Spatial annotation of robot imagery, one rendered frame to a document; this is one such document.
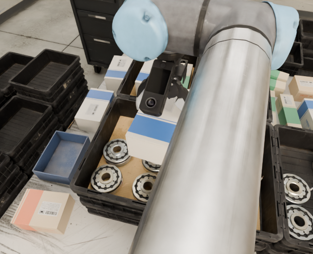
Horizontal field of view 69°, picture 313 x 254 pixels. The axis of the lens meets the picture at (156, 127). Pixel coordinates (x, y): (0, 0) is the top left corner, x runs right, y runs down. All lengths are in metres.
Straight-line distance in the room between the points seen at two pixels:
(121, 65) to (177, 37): 1.01
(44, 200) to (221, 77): 0.81
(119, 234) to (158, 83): 0.59
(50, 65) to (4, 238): 1.30
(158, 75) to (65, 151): 0.72
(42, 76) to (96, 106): 0.86
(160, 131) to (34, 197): 0.57
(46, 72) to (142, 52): 1.62
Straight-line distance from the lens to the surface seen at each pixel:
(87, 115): 1.07
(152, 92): 0.46
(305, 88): 1.39
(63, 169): 1.05
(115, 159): 0.83
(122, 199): 0.68
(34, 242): 0.98
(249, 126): 0.18
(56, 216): 0.89
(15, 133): 1.73
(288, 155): 0.99
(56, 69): 1.92
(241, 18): 0.29
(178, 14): 0.31
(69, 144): 1.11
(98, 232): 0.91
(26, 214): 0.94
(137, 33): 0.30
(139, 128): 0.55
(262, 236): 0.71
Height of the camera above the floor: 1.56
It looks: 52 degrees down
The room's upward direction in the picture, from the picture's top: straight up
